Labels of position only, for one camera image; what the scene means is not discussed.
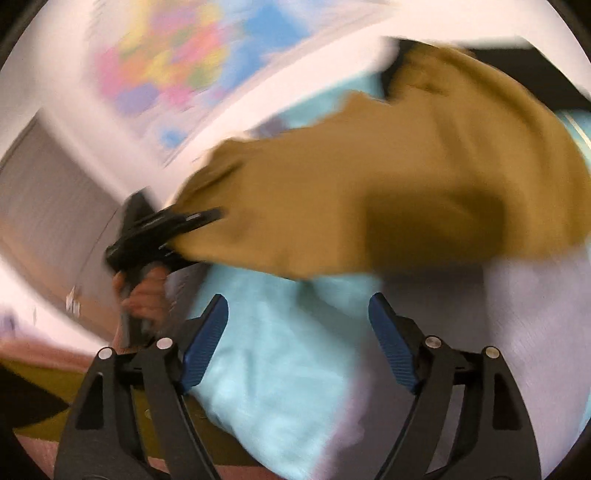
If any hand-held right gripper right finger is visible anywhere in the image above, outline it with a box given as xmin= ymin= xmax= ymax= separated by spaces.
xmin=368 ymin=292 xmax=542 ymax=480

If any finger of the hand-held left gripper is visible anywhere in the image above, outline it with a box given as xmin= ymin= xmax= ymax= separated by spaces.
xmin=182 ymin=207 xmax=225 ymax=234

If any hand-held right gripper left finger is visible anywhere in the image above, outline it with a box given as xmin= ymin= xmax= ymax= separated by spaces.
xmin=55 ymin=294 xmax=230 ymax=480

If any mustard brown jacket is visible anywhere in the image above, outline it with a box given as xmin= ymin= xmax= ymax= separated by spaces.
xmin=170 ymin=39 xmax=591 ymax=283

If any person's left hand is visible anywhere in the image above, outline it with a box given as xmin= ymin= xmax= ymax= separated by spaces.
xmin=113 ymin=264 xmax=169 ymax=335

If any light blue bed sheet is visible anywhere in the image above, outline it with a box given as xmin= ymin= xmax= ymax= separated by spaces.
xmin=187 ymin=74 xmax=591 ymax=480

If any grey door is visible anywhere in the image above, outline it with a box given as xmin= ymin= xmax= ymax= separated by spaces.
xmin=0 ymin=115 xmax=153 ymax=319

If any olive black pink rug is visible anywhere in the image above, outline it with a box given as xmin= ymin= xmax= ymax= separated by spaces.
xmin=0 ymin=339 xmax=278 ymax=480

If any colourful wall map poster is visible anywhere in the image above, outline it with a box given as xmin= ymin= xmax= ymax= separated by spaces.
xmin=85 ymin=0 xmax=407 ymax=164

